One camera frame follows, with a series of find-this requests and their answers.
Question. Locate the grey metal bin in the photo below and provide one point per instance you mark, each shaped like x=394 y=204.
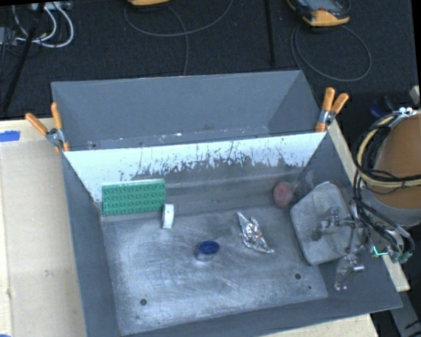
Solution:
x=206 y=283

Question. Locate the pale cardboard board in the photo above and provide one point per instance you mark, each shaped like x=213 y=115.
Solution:
x=37 y=255

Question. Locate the clear crumpled plastic piece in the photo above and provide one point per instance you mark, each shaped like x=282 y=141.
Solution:
x=253 y=232

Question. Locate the red ball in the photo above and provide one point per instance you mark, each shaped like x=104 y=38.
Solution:
x=282 y=194

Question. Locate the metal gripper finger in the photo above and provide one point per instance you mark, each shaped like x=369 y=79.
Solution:
x=347 y=267
x=336 y=220

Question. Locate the green studded flat block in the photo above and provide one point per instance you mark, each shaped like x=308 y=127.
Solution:
x=133 y=197

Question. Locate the blue round cap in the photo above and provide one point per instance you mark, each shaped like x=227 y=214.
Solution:
x=206 y=249

